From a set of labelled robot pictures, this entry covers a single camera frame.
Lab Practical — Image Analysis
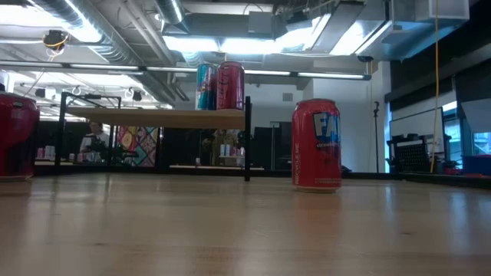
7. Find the dark red cola can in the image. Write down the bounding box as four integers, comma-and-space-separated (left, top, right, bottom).
216, 61, 246, 111

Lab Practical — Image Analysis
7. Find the blue silver energy drink can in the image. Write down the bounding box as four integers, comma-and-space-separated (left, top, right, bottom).
195, 62, 219, 111

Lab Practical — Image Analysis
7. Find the red Fanta can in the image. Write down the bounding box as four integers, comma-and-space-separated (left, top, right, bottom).
291, 98, 343, 194

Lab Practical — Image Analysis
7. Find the red soda can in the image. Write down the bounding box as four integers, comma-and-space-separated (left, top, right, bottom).
0, 91, 41, 182

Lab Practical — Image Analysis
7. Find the person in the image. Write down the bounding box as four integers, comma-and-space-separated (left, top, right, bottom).
201, 128, 246, 166
79, 121, 111, 164

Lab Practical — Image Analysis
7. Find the black equipment rack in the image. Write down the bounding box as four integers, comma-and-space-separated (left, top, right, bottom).
274, 121, 293, 173

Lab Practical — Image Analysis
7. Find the colourful patchwork hanging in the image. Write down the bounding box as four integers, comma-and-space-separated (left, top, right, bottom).
116, 126, 161, 168

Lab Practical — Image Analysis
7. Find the grey ceiling box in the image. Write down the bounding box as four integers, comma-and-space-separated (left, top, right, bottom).
248, 11, 275, 36

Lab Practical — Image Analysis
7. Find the black tripod stand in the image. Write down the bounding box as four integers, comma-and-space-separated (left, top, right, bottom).
372, 100, 381, 174

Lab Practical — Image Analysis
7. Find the black mesh cart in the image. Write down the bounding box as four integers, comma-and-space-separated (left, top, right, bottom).
386, 133, 433, 174

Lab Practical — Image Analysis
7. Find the long suspended light strip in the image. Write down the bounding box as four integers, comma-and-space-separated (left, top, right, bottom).
0, 59, 372, 81

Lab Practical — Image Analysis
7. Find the blue bin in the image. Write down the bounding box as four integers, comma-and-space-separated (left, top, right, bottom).
462, 154, 491, 176

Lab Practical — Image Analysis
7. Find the wooden shelf black frame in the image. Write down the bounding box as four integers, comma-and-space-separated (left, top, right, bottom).
53, 91, 253, 183

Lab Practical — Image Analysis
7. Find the small silver spiral duct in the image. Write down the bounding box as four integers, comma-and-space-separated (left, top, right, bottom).
155, 0, 186, 25

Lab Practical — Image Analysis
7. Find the large silver spiral duct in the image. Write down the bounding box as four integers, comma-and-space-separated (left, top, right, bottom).
32, 0, 141, 66

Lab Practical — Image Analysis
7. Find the black aluminium table frame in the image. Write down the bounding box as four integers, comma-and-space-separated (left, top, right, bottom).
0, 163, 491, 189

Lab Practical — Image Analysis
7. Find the yellow hanging cable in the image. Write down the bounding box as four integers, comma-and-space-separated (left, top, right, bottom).
429, 0, 440, 174

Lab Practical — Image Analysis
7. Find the black yellow cable reel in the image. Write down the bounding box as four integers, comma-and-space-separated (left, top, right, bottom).
41, 29, 70, 51

